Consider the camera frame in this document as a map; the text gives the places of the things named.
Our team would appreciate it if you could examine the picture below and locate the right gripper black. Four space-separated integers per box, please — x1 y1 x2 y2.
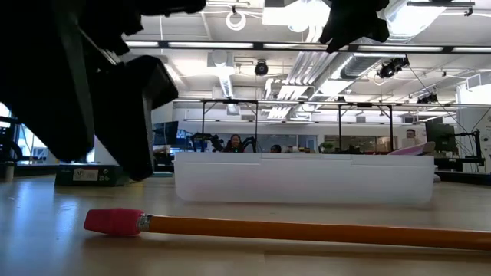
320 0 390 54

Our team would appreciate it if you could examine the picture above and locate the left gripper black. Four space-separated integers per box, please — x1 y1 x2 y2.
68 0 206 182

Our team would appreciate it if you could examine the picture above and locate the yellow green crayon box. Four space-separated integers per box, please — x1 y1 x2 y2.
54 164 130 188

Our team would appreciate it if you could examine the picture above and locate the clear pencil case blue lid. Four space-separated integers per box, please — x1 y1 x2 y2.
173 152 436 206

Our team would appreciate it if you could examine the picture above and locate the orange pencil pink eraser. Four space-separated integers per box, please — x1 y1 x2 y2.
83 208 491 252

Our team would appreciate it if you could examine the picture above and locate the black computer monitor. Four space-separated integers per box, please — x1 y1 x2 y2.
153 120 180 146
425 122 458 153

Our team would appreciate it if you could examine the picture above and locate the black overhead rig beam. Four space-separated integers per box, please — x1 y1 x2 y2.
122 40 491 54

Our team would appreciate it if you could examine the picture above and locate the white cup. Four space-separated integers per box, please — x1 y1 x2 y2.
3 160 15 183

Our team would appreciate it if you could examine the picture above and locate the black ceiling camera cluster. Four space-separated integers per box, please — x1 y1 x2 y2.
377 55 410 80

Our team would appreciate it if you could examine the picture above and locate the black background station frame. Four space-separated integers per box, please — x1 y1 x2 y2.
337 101 394 153
199 98 259 153

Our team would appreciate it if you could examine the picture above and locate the white coiled cable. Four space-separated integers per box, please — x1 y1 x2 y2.
225 10 247 31

